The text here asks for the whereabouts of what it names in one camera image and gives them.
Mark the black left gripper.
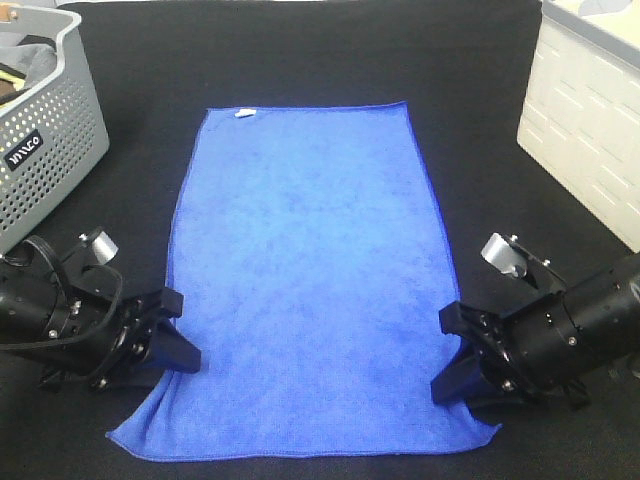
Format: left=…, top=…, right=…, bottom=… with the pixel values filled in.
left=37, top=239, right=201, bottom=391

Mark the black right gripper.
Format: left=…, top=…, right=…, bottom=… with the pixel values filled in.
left=430, top=249, right=591, bottom=409

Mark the blue microfiber towel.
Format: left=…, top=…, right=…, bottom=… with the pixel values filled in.
left=109, top=103, right=496, bottom=462

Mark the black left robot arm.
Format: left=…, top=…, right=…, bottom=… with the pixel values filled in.
left=1, top=231, right=201, bottom=392

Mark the grey perforated laundry basket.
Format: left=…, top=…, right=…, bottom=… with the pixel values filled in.
left=1, top=3, right=109, bottom=253

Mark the white slotted storage bin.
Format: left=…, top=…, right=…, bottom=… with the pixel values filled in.
left=517, top=1, right=639, bottom=251

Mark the brown towel in basket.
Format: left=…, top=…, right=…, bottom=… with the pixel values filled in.
left=0, top=79, right=22, bottom=105

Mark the yellow towel in basket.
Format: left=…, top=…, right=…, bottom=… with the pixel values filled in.
left=1, top=70, right=25, bottom=91

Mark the grey towel in basket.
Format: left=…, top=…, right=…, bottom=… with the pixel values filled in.
left=1, top=44, right=57, bottom=89

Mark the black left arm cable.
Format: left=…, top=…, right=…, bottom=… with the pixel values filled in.
left=0, top=235, right=124, bottom=349

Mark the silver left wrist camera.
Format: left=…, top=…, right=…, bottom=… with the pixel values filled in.
left=79, top=226, right=119, bottom=265

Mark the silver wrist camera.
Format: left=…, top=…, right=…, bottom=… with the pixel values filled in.
left=481, top=232, right=527, bottom=278
left=79, top=226, right=119, bottom=265

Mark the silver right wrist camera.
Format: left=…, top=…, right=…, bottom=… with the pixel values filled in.
left=481, top=232, right=527, bottom=278

